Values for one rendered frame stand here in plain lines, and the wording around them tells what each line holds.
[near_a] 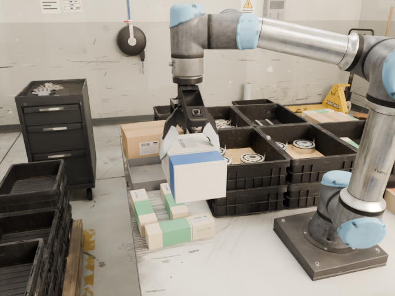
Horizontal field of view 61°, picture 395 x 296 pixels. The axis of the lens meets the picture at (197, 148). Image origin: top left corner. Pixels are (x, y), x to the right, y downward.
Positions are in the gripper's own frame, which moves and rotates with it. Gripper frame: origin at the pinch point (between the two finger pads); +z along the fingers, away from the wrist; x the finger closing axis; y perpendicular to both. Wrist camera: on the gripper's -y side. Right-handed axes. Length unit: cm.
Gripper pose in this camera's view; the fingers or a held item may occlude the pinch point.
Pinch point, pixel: (190, 158)
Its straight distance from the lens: 83.3
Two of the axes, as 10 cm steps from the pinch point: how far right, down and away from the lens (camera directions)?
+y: -2.5, -3.6, 9.0
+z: 0.0, 9.3, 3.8
